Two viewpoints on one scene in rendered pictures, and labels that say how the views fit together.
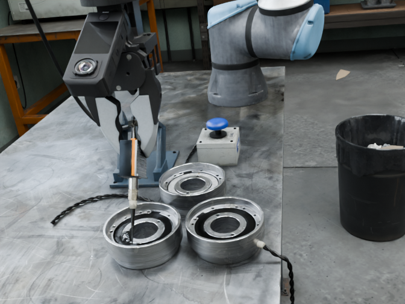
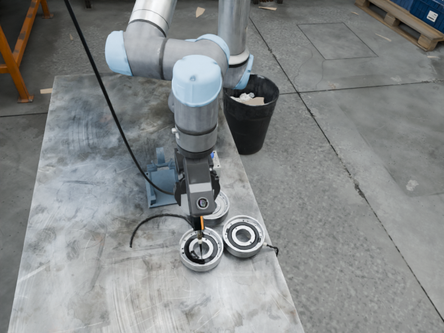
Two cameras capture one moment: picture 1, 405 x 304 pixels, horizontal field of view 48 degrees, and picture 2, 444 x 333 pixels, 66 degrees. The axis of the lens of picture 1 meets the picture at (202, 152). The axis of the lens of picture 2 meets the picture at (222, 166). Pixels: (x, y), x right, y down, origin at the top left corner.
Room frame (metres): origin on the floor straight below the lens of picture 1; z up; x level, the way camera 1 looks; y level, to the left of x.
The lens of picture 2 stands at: (0.14, 0.27, 1.56)
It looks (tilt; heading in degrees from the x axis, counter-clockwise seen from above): 47 degrees down; 331
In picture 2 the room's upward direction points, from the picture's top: 6 degrees clockwise
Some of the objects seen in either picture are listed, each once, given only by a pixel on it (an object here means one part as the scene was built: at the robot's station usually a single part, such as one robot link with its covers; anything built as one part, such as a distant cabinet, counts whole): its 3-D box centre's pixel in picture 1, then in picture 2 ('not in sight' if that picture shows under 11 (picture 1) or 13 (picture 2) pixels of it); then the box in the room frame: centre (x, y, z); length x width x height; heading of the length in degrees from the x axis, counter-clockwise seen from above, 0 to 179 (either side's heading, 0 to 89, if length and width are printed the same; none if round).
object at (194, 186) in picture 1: (193, 189); (209, 207); (0.62, 0.02, 0.82); 0.10 x 0.10 x 0.04
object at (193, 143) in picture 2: not in sight; (194, 131); (0.57, 0.09, 1.15); 0.08 x 0.08 x 0.05
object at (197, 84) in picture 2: not in sight; (197, 94); (0.57, 0.09, 1.23); 0.09 x 0.08 x 0.11; 146
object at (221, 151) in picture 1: (219, 143); (206, 163); (0.77, -0.03, 0.82); 0.08 x 0.07 x 0.05; 168
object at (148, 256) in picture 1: (144, 235); (201, 250); (0.52, 0.09, 0.82); 0.10 x 0.10 x 0.04
